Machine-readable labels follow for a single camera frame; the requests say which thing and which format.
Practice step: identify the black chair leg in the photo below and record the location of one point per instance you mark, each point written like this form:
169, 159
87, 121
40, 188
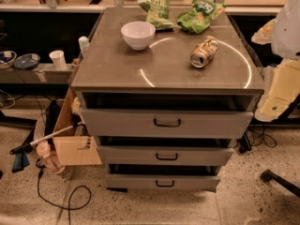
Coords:
268, 175

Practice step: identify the grey drawer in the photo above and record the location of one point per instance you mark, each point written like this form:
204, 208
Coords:
166, 124
159, 155
162, 181

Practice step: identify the white rod with black handle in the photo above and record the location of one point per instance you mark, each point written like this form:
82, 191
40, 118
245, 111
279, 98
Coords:
29, 146

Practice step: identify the crushed gold soda can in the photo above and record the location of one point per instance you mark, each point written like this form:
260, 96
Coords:
204, 52

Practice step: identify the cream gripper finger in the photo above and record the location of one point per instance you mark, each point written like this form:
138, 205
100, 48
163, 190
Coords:
281, 88

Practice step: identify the grey top drawer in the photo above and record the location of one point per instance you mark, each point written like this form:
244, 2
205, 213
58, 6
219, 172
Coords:
166, 124

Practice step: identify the white paper cup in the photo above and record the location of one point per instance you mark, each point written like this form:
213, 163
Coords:
58, 59

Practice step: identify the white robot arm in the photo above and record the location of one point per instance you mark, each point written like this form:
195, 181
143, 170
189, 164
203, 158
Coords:
283, 32

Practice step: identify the grey drawer cabinet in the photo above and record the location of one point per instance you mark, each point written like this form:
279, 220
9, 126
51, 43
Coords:
160, 77

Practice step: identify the green chip bag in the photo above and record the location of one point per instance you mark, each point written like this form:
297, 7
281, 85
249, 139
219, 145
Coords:
200, 16
157, 13

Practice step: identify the blue cloth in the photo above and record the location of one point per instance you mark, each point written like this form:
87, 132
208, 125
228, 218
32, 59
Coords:
20, 162

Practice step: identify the grey bottom drawer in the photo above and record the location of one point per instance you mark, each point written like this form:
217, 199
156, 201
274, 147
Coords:
162, 181

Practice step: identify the cardboard box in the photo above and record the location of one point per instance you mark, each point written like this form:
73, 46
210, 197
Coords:
74, 146

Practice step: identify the white bowl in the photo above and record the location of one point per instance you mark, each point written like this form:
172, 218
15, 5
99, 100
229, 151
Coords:
138, 35

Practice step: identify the green chip bag right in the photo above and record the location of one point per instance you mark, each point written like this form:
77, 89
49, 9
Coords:
200, 16

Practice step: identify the grey middle drawer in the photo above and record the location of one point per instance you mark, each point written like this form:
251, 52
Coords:
159, 155

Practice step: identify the small patterned bowl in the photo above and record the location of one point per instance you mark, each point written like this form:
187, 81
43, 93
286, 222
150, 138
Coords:
7, 59

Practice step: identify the dark blue plate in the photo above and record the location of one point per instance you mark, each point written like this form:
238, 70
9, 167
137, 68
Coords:
27, 61

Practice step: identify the white plastic bottle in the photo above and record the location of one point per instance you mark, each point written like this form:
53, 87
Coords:
84, 45

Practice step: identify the green chip bag left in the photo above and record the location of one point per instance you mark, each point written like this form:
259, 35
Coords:
157, 13

